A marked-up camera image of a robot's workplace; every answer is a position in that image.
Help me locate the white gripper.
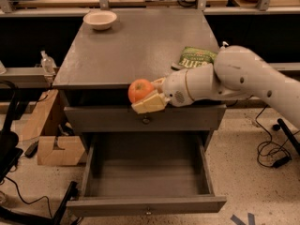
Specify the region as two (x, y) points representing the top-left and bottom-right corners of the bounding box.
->
(131, 69), (193, 114)

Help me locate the white bowl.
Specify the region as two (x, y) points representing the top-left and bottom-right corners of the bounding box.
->
(83, 10), (117, 31)

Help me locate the black cable on floor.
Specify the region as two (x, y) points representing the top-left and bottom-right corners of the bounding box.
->
(3, 175), (54, 218)

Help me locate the grey drawer cabinet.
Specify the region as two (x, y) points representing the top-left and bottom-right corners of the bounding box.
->
(53, 8), (218, 148)

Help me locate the white pump bottle right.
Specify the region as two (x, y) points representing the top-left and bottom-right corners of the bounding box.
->
(220, 41), (229, 49)

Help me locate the orange fruit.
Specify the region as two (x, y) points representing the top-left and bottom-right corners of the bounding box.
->
(127, 79), (154, 103)

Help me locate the open lower grey drawer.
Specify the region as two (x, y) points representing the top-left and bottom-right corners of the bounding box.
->
(67, 131), (227, 217)

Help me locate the clear sanitizer bottle left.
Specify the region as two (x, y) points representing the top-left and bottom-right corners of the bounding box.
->
(40, 51), (56, 74)

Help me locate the cardboard box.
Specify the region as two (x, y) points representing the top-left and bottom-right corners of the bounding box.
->
(21, 89), (87, 166)

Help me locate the black power adapter cable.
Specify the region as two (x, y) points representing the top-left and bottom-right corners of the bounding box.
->
(254, 105), (293, 170)

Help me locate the black chair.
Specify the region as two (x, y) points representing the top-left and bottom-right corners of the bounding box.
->
(0, 81), (77, 225)

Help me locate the green chip bag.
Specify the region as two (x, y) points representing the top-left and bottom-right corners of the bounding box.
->
(171, 47), (217, 70)

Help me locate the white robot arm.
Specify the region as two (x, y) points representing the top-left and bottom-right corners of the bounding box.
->
(128, 46), (300, 128)

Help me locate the closed upper grey drawer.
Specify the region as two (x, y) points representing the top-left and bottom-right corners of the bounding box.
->
(64, 105), (226, 134)

